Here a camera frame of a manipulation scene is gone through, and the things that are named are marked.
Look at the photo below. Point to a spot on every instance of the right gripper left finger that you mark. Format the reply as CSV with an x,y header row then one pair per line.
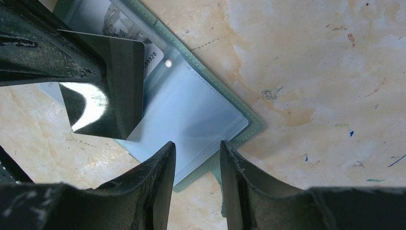
x,y
139,199

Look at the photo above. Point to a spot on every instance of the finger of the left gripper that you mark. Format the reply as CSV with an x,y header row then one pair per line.
x,y
34,47

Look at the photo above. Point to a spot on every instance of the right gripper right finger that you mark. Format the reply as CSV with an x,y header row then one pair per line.
x,y
255,200

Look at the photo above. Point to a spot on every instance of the grey patterned card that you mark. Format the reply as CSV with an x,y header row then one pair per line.
x,y
102,17

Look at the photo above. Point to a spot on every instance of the glossy black card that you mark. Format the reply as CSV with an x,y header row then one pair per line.
x,y
112,107

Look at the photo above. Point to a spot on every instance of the light blue card holder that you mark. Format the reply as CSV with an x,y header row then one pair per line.
x,y
186,104

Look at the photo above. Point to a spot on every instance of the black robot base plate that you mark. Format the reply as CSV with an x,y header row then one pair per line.
x,y
10,171

